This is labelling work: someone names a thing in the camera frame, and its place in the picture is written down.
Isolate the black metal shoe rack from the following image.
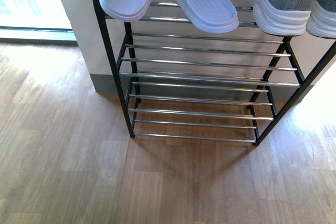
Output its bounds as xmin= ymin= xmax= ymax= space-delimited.
xmin=93 ymin=0 xmax=335 ymax=146

